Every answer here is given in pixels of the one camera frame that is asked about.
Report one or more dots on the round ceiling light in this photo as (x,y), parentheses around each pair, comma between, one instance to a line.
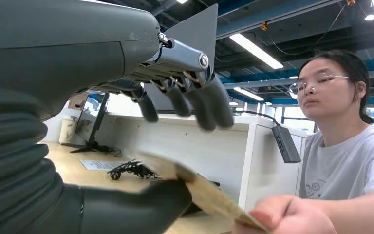
(369,17)

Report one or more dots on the person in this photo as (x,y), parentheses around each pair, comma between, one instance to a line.
(342,161)

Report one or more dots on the black USB hub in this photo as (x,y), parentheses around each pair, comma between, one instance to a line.
(286,145)

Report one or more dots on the white cylindrical container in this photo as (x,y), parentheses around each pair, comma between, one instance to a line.
(67,130)

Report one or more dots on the yellowish ID card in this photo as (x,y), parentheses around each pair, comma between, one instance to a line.
(206,193)

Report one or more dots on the printed paper sheet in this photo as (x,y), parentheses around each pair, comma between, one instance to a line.
(101,164)

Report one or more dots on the black monitor with stand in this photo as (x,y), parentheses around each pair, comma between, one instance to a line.
(91,113)

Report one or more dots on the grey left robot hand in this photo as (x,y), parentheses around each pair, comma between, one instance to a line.
(61,48)

